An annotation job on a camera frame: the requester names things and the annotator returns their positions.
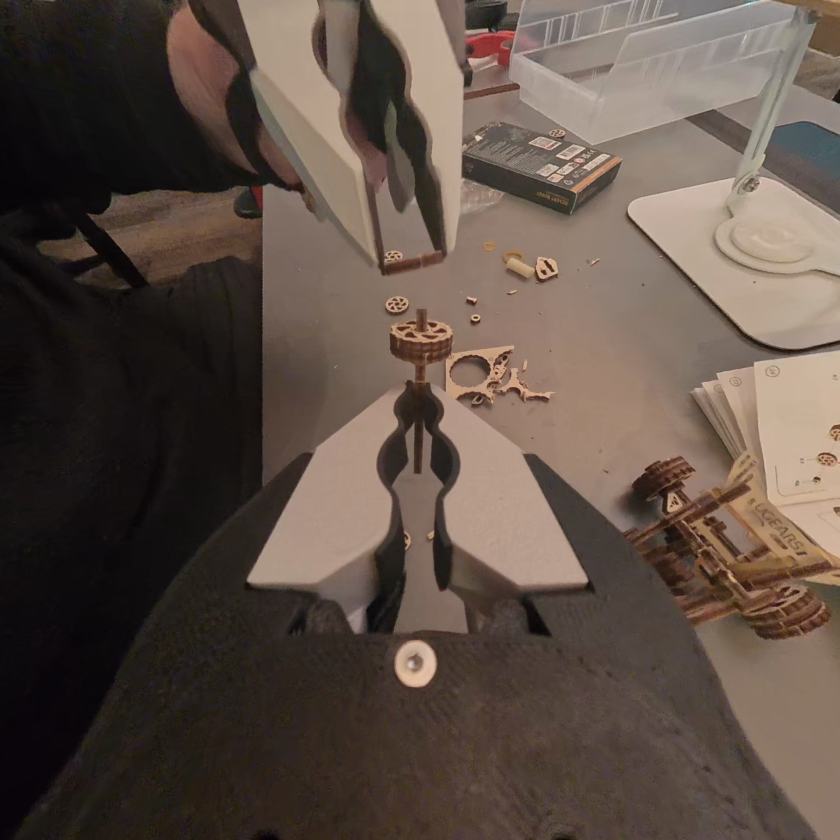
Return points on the assembly instruction booklet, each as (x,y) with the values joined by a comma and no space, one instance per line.
(787,407)

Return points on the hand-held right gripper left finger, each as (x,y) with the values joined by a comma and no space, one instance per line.
(328,525)

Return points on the person's black-clothed body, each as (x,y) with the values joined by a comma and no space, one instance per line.
(98,459)

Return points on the plywood scrap sheet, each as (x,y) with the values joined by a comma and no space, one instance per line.
(453,362)

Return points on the wooden model buggy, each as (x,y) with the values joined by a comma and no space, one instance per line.
(722,558)

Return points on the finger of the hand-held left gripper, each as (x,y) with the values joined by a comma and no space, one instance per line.
(308,98)
(443,98)

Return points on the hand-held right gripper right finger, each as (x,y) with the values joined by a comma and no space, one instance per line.
(512,525)

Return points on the wooden wheel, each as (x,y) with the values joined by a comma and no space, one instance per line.
(420,342)

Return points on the clear plastic bin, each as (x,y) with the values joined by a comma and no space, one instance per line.
(656,65)

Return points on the small cream cylinder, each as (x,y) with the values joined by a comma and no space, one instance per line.
(518,268)

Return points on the clear plastic bag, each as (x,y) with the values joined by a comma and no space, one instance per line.
(476,197)

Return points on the black model kit box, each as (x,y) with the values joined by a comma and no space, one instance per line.
(525,164)

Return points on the person's left hand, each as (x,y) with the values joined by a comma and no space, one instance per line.
(197,85)

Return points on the long brown wooden stick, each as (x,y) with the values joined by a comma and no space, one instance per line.
(492,90)

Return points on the oval wooden part with holes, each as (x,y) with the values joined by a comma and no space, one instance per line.
(539,270)

